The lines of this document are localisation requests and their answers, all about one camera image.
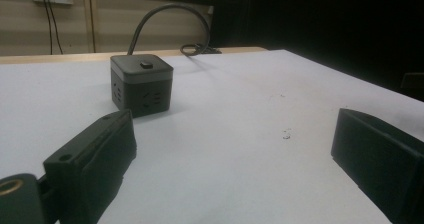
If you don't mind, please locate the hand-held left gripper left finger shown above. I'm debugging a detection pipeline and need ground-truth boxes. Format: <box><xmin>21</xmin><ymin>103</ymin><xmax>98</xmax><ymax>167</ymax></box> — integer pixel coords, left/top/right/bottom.
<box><xmin>42</xmin><ymin>108</ymin><xmax>138</xmax><ymax>224</ymax></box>

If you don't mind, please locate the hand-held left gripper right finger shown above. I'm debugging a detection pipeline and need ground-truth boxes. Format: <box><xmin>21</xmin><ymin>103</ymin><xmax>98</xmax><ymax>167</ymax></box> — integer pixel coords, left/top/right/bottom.
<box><xmin>330</xmin><ymin>107</ymin><xmax>424</xmax><ymax>224</ymax></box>

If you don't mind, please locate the black cube power strip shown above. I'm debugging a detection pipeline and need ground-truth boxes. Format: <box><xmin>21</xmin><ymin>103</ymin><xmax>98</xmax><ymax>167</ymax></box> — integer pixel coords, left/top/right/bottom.
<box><xmin>109</xmin><ymin>53</ymin><xmax>175</xmax><ymax>119</ymax></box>

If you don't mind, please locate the dark curtain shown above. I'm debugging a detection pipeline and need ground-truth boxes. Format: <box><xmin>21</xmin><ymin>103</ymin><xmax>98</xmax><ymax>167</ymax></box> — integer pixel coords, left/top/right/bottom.
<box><xmin>209</xmin><ymin>0</ymin><xmax>424</xmax><ymax>102</ymax></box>

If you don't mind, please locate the thin black cable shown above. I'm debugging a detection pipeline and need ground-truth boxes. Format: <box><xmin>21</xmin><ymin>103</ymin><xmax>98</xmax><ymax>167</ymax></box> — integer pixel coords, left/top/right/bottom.
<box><xmin>44</xmin><ymin>0</ymin><xmax>64</xmax><ymax>55</ymax></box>
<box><xmin>38</xmin><ymin>0</ymin><xmax>54</xmax><ymax>56</ymax></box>

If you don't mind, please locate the thick black power cable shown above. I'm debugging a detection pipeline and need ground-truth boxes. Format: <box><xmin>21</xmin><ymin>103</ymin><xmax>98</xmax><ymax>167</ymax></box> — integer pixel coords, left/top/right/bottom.
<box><xmin>126</xmin><ymin>3</ymin><xmax>222</xmax><ymax>58</ymax></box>

